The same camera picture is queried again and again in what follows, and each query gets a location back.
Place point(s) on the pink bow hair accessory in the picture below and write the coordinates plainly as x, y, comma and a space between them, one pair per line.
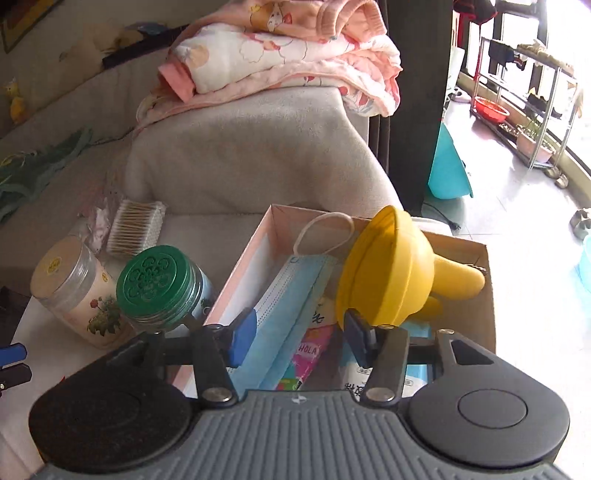
97, 221

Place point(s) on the yellow silicone funnel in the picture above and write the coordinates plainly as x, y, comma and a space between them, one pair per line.
392, 267

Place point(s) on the framed picture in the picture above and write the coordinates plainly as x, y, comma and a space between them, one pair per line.
18, 23

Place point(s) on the black instrument neck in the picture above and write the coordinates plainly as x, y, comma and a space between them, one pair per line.
131, 55

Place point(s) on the teal plastic bin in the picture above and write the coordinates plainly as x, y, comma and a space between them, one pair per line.
448, 166

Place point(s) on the green cloth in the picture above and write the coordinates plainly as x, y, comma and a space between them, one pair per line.
32, 170

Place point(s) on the pink floral folded quilt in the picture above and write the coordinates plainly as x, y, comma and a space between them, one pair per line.
258, 60

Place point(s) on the light blue basin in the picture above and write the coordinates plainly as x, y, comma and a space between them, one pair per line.
585, 265

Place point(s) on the clear jar with flower label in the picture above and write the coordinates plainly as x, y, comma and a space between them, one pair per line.
74, 290

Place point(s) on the dark curtain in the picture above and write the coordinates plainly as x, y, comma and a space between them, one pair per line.
415, 92

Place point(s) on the potted plant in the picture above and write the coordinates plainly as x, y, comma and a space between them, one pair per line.
535, 141

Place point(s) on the green lid glass jar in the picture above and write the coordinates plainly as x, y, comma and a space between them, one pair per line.
157, 281

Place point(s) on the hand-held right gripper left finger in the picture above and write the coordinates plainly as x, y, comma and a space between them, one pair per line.
242, 339

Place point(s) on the metal rack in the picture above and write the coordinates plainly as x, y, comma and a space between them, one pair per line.
535, 92

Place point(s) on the black cloth on rack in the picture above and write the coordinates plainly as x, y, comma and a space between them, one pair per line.
503, 53

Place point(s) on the red basin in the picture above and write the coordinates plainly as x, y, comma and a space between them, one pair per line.
491, 108

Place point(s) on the white printed packet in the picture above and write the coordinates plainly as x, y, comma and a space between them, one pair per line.
353, 381

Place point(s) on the cotton swab pack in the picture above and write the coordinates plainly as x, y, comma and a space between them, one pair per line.
136, 228

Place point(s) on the pink cardboard box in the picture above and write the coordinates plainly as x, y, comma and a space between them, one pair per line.
281, 221

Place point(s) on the colourful printed packet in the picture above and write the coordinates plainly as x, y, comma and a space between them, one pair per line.
310, 353

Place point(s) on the pair of slippers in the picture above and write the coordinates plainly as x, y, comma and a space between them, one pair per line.
556, 177

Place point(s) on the hanging dark clothes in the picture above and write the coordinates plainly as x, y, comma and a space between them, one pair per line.
475, 11

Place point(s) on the yellow plush toy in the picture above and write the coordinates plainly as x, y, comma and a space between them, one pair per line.
16, 104

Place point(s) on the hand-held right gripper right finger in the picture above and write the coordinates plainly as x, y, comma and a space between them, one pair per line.
356, 336

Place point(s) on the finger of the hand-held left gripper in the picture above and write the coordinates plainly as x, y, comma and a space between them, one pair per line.
14, 376
13, 354

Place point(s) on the blue face mask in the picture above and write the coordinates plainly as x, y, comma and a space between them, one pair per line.
286, 295

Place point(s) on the beige plush pillow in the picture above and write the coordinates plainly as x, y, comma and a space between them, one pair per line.
92, 44

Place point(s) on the pink printed garment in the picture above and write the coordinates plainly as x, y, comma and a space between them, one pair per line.
318, 16

